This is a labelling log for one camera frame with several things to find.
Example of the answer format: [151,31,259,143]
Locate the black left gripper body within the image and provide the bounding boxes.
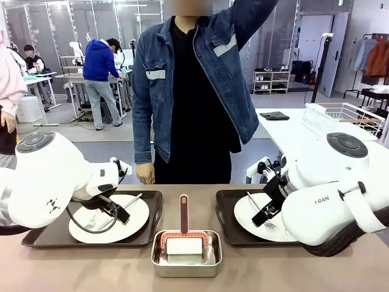
[96,194,122,215]

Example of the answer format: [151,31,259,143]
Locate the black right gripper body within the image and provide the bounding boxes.
[261,179,288,215]

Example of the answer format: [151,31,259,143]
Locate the white round plate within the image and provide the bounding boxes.
[233,193,300,243]
[69,194,150,244]

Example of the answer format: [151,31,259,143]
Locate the silver table knife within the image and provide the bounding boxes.
[246,191,263,212]
[95,193,143,234]

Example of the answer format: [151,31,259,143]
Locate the silver fork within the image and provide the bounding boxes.
[84,212,98,231]

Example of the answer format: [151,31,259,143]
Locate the dark brown serving tray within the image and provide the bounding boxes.
[21,190,164,249]
[215,190,305,247]

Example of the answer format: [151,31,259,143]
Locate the pink handled lint roller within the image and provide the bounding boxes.
[164,194,211,256]

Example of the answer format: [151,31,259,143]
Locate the person's right forearm denim sleeve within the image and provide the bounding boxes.
[133,112,154,165]

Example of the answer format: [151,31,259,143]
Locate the person's right hand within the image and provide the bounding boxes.
[136,162,156,186]

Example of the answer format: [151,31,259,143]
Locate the pink hoodie person's hand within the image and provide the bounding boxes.
[0,111,18,134]

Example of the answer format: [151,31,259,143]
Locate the large white table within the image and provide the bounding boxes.
[249,108,389,185]

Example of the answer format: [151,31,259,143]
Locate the dark grey folded cloth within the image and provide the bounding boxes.
[259,111,290,121]

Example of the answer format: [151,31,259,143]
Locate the rectangular stainless steel container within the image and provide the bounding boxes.
[151,230,223,278]

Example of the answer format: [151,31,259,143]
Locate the white shoe rack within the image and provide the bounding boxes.
[252,70,291,94]

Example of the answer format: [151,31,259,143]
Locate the white storage box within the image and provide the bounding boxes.
[16,96,43,124]

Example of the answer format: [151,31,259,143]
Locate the person in denim jacket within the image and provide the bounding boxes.
[132,0,279,186]

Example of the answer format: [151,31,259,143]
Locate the black bags pile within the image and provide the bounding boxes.
[291,60,314,85]

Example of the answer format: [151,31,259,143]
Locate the person in blue top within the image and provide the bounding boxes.
[82,38,127,131]

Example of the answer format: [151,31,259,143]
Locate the black tripod stand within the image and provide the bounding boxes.
[310,32,334,103]

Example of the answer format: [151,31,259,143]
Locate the person in pink hoodie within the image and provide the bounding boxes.
[0,39,28,170]

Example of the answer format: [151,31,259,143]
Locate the white humanoid robot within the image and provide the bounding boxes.
[69,41,84,66]

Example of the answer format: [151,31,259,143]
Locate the seated person black vest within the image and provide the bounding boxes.
[23,44,54,112]

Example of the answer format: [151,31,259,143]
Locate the white open door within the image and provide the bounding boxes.
[322,12,350,98]

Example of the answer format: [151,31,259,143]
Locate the light grey hanging shirt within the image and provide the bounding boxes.
[349,38,377,72]

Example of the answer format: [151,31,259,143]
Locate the orange hanging jacket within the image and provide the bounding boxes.
[363,39,389,78]

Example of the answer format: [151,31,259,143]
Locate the black clothes rack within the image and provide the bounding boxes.
[343,32,389,100]

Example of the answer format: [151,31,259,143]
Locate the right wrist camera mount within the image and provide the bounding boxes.
[257,159,285,183]

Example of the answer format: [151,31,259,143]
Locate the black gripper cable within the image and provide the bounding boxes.
[65,202,119,234]

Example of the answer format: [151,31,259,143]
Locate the white wire dish rack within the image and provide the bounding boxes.
[302,102,386,139]

